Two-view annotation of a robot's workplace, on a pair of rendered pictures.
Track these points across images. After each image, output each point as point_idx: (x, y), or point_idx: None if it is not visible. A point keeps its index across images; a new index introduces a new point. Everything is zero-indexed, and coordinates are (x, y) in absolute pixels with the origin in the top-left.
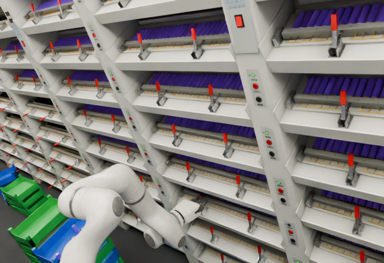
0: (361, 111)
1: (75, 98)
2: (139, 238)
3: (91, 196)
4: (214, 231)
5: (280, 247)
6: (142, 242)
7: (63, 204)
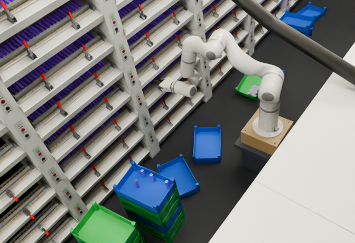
0: None
1: (58, 87)
2: (110, 203)
3: (221, 33)
4: (159, 107)
5: (198, 59)
6: (117, 199)
7: (220, 46)
